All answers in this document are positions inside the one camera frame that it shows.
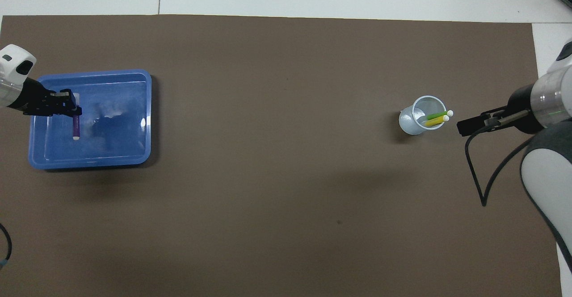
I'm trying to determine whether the purple marker pen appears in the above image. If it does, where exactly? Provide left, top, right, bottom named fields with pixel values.
left=72, top=92, right=81, bottom=141

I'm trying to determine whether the blue plastic tray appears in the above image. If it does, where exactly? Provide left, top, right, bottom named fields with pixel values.
left=29, top=69, right=153, bottom=171

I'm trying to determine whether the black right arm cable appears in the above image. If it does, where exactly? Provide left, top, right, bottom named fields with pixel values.
left=465, top=125, right=537, bottom=207

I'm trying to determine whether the translucent plastic cup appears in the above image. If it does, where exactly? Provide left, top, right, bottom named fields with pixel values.
left=399, top=96, right=447, bottom=135

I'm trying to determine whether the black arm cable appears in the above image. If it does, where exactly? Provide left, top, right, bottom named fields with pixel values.
left=0, top=223, right=13, bottom=268
left=465, top=125, right=537, bottom=207

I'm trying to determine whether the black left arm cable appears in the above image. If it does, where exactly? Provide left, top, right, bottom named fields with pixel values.
left=0, top=223, right=13, bottom=268

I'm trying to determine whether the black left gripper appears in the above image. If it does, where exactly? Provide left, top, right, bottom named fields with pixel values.
left=8, top=77, right=83, bottom=118

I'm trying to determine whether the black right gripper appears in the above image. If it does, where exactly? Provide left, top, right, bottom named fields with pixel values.
left=457, top=85, right=544, bottom=138

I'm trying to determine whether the brown table mat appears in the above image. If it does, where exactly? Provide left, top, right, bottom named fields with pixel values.
left=0, top=15, right=564, bottom=297

